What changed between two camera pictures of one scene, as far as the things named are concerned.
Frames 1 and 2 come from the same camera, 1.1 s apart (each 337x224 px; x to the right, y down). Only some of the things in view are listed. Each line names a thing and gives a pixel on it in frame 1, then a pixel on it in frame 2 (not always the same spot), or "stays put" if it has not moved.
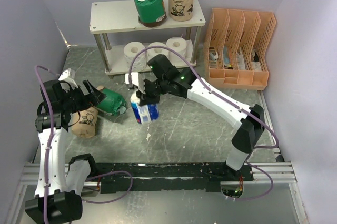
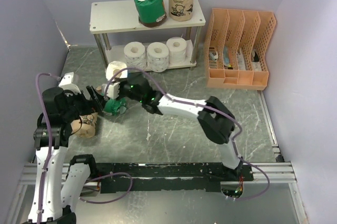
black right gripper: x=149 y=100 to x=121 y=83
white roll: x=153 y=52 stays put
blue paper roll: x=145 y=113 to x=113 y=67
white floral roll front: x=130 y=50 stays put
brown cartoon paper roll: x=181 y=1 stays put
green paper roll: x=149 y=0 stays put
